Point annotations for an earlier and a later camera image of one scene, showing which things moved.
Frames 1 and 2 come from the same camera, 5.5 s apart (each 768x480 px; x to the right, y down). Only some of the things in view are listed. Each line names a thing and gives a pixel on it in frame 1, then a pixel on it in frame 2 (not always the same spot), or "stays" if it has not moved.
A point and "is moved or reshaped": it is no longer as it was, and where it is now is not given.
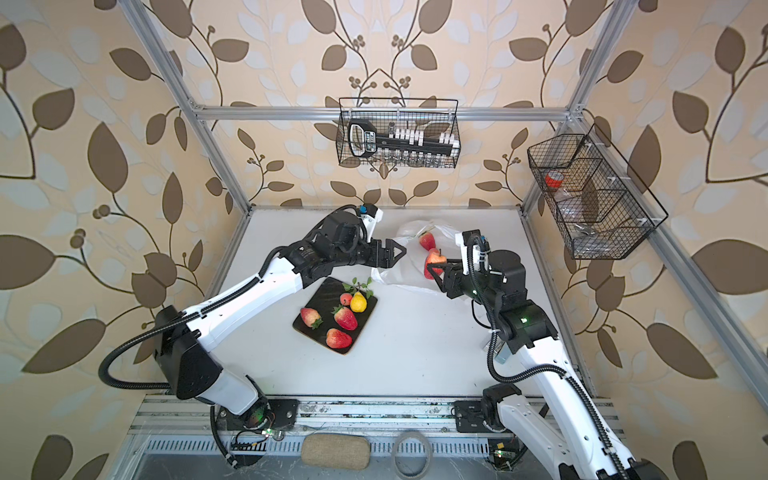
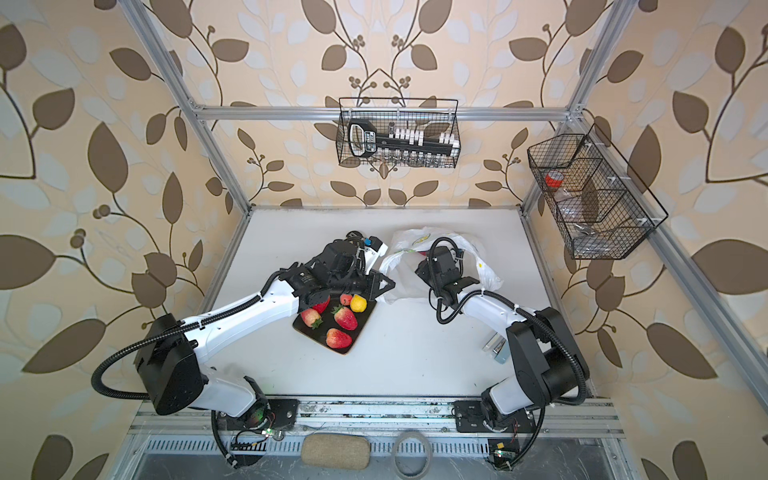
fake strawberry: [434, 257] is moved or reshaped
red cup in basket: [554, 179] stays
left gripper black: [387, 259] → [375, 288]
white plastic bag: [409, 271] is moved or reshaped
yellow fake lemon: [358, 302] stays
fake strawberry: [311, 318] stays
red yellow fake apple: [338, 339] stays
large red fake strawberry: [345, 318] stays
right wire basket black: [600, 205] stays
